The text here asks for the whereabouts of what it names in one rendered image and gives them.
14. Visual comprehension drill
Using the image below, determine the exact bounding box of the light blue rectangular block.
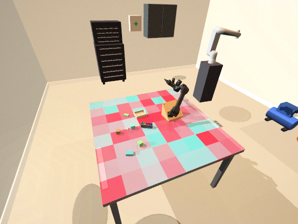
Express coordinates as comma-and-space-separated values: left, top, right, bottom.
126, 151, 134, 156

